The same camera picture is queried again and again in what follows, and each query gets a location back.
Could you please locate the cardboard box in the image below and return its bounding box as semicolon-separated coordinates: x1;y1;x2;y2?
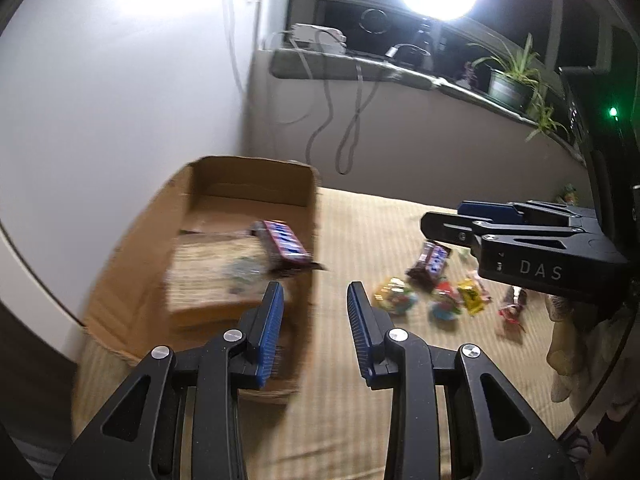
82;156;323;406

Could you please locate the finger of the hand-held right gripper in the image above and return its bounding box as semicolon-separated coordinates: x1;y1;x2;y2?
457;200;599;232
421;211;628;307

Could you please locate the yellow green candy packet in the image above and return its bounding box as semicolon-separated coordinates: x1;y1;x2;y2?
374;277;420;316

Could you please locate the white power strip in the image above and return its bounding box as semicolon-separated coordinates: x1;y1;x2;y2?
292;23;347;54

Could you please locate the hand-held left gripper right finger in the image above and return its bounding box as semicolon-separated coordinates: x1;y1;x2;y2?
347;281;581;480

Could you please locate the potted spider plant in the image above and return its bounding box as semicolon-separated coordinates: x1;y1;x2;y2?
472;34;571;143

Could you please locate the clear cracker packet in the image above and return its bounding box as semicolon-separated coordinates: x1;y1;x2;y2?
167;232;286;322

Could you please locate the pale crumpled cloth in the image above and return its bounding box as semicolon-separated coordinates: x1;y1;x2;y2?
545;295;603;403

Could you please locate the red blue candy packet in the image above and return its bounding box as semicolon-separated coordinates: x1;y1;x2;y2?
427;282;463;328

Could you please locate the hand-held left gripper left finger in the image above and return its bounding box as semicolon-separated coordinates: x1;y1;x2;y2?
52;281;286;480

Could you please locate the red clear snack packet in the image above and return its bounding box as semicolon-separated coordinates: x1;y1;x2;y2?
497;285;528;336

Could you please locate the black light stand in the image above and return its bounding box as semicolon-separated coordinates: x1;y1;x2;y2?
414;17;447;68

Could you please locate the brown chocolate bar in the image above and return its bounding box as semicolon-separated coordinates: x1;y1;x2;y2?
406;241;451;291
250;220;328;276

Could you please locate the white cable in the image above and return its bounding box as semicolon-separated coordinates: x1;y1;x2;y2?
276;105;332;127

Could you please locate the yellow snack packet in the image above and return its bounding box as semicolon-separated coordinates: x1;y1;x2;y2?
456;272;493;317

